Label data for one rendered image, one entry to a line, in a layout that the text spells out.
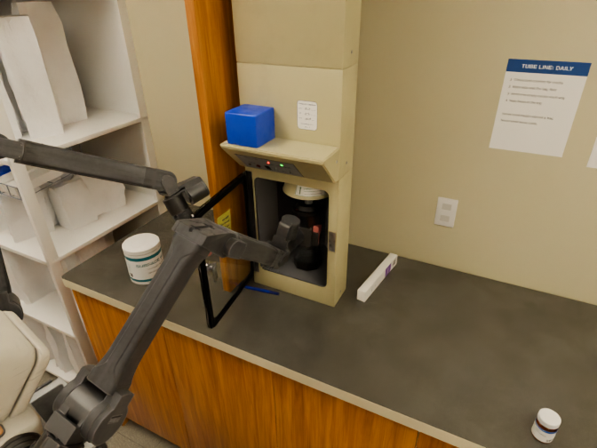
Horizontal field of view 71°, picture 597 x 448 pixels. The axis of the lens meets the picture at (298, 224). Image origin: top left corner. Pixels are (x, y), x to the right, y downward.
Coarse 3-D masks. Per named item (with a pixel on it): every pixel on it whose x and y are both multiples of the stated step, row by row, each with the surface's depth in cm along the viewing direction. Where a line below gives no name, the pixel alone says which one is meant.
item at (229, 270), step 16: (240, 192) 130; (224, 208) 122; (240, 208) 132; (224, 224) 123; (240, 224) 134; (208, 256) 118; (208, 272) 119; (224, 272) 128; (240, 272) 139; (224, 288) 130; (224, 304) 132; (208, 320) 124
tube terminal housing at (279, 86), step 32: (256, 64) 114; (256, 96) 119; (288, 96) 114; (320, 96) 110; (352, 96) 114; (288, 128) 119; (320, 128) 114; (352, 128) 120; (352, 160) 126; (256, 224) 141; (288, 288) 148; (320, 288) 141
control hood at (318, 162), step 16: (224, 144) 118; (272, 144) 117; (288, 144) 116; (304, 144) 116; (320, 144) 116; (240, 160) 124; (272, 160) 115; (288, 160) 111; (304, 160) 108; (320, 160) 106; (336, 160) 113; (304, 176) 119; (320, 176) 115; (336, 176) 116
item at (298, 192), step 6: (288, 186) 133; (294, 186) 130; (300, 186) 129; (288, 192) 132; (294, 192) 130; (300, 192) 129; (306, 192) 129; (312, 192) 129; (318, 192) 129; (324, 192) 130; (300, 198) 130; (306, 198) 129; (312, 198) 129; (318, 198) 129
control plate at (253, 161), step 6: (240, 156) 121; (246, 156) 119; (246, 162) 124; (252, 162) 122; (258, 162) 120; (264, 162) 118; (270, 162) 117; (276, 162) 115; (282, 162) 114; (264, 168) 124; (276, 168) 120; (282, 168) 119; (288, 168) 117; (294, 168) 115; (294, 174) 120; (300, 174) 119
